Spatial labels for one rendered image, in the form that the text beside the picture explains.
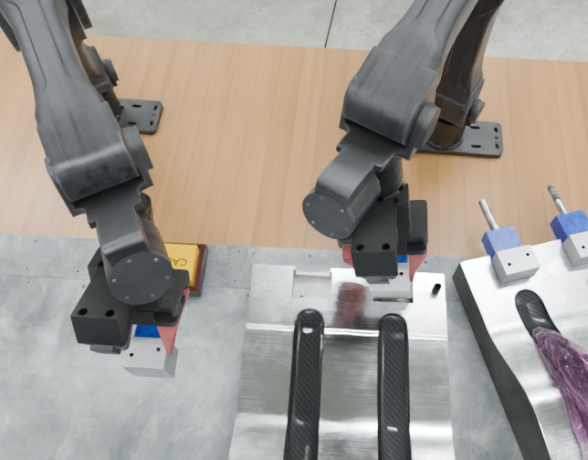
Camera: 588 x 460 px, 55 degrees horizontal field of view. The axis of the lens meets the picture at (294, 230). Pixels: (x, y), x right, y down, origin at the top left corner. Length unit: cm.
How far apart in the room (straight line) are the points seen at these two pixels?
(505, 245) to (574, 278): 10
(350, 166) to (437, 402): 34
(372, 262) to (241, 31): 189
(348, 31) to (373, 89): 182
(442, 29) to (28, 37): 39
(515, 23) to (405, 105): 198
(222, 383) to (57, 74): 46
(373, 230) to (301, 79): 57
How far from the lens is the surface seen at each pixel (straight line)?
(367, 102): 54
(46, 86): 58
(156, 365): 68
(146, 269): 51
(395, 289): 71
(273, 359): 74
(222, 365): 83
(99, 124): 54
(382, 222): 58
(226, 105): 106
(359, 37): 234
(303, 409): 73
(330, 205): 53
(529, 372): 78
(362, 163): 54
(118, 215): 52
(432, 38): 56
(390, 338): 75
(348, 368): 74
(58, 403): 89
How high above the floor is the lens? 160
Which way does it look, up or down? 62 degrees down
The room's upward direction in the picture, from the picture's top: 4 degrees counter-clockwise
